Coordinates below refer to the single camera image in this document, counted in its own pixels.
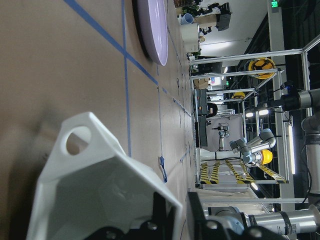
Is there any yellow hard hat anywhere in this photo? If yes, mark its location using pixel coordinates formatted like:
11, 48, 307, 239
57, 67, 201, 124
248, 57, 276, 80

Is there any white faceted cup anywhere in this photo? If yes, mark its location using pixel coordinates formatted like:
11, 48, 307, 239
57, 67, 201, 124
27, 112, 183, 240

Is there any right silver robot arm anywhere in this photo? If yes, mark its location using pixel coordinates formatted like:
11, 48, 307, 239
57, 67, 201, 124
208, 89, 320, 235

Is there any lavender plate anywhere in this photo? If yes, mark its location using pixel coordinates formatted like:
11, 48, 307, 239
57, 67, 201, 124
133, 0, 169, 66

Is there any brown paper table cover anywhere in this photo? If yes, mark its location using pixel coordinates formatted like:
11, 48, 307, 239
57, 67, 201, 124
0, 0, 195, 240

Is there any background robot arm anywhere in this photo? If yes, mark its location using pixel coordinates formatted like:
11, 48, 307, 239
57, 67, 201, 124
229, 128, 277, 165

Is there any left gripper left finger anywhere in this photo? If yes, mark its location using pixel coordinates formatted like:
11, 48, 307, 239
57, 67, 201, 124
86, 192, 175, 240

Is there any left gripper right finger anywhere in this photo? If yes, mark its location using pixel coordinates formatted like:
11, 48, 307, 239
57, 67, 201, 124
187, 192, 284, 240

